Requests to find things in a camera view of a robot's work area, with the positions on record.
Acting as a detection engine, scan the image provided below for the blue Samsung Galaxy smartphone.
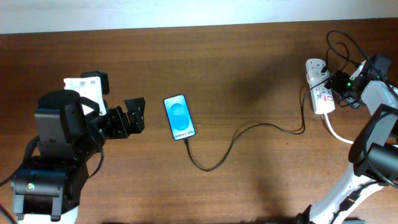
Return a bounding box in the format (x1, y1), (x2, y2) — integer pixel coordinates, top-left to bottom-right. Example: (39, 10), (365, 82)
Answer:
(164, 95), (196, 141)

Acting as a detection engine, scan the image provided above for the black USB charging cable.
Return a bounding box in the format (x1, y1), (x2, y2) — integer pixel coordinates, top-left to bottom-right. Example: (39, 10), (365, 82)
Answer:
(183, 42), (351, 172)

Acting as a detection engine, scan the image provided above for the white USB charger plug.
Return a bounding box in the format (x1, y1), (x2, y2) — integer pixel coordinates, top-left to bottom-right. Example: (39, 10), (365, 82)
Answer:
(307, 69), (330, 85)

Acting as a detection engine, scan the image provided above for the white power strip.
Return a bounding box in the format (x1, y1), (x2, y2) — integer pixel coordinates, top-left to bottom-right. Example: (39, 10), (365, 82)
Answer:
(305, 58), (335, 114)

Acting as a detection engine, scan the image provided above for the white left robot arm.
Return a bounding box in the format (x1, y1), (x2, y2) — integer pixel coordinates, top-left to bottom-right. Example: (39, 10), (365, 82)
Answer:
(11, 90), (146, 223)

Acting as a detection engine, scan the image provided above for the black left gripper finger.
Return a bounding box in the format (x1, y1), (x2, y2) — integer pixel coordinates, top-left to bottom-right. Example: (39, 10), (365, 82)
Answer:
(124, 97), (146, 116)
(129, 112), (145, 134)

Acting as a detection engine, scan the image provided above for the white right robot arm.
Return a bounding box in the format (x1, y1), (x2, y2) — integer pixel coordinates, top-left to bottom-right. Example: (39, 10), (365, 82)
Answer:
(294, 54), (397, 223)

